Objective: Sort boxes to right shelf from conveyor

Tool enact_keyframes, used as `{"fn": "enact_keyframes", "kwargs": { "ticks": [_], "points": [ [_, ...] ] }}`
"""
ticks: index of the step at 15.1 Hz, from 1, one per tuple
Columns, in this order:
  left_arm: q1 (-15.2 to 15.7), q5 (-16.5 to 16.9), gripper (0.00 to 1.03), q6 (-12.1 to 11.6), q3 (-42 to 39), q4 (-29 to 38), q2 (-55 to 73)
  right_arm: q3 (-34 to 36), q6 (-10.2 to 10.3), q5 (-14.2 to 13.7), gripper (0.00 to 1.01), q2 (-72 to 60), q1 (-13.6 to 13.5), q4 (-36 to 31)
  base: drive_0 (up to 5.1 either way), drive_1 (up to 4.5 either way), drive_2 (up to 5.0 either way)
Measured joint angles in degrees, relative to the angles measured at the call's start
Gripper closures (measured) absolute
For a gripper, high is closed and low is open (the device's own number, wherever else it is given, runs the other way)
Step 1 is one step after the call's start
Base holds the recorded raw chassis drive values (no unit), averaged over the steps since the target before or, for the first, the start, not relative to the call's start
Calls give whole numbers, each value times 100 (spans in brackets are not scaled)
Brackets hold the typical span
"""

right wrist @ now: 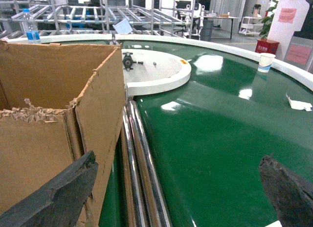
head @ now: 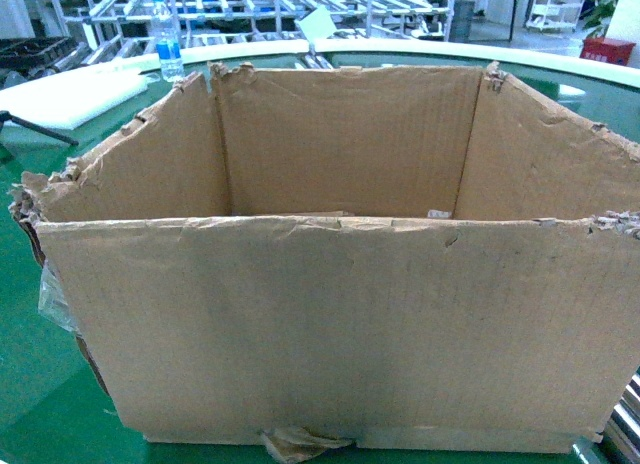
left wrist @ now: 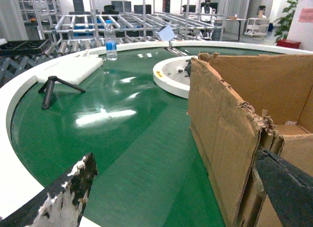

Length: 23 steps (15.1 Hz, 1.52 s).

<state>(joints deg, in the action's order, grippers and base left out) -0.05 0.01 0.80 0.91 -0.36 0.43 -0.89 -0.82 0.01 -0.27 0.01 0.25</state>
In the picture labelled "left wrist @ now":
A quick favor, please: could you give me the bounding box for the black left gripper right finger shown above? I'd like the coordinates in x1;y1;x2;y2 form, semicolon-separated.
256;149;313;227

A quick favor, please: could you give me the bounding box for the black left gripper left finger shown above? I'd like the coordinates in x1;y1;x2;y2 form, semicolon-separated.
0;153;98;227

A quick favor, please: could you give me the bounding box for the brown cardboard box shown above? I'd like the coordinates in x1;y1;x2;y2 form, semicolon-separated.
188;53;313;227

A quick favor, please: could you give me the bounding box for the white conveyor outer rim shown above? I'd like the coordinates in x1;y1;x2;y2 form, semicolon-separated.
0;40;313;227

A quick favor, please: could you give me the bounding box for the green curved conveyor belt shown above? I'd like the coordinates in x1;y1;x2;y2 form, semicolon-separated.
10;45;313;227

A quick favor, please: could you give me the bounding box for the white conveyor centre hub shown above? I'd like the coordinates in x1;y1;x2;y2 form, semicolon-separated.
153;56;197;99

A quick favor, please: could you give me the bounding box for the metal roller conveyor rack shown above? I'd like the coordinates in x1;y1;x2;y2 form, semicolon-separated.
0;0;223;86

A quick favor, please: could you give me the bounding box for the black mini tripod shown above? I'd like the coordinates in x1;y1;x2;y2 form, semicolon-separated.
38;76;86;110

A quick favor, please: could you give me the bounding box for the white foam slab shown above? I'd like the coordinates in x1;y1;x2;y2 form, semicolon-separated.
36;57;104;85

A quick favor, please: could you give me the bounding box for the red plant pot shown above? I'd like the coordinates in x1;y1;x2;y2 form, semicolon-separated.
277;39;301;49

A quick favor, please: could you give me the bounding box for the black plastic tray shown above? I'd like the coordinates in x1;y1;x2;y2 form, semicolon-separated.
0;39;51;57

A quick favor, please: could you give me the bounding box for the white utility cart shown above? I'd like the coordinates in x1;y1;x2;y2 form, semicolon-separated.
244;18;269;37

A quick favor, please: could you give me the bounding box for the green potted plant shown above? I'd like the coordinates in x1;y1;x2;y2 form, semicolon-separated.
274;0;299;44

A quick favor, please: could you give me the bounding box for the clear plastic water bottle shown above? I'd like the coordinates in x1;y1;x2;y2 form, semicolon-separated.
104;20;117;61

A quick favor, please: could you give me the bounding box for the white humanoid robot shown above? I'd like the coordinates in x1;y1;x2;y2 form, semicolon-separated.
200;0;216;40

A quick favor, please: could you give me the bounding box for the white paper label card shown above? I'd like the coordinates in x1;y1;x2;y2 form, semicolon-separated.
157;24;175;41

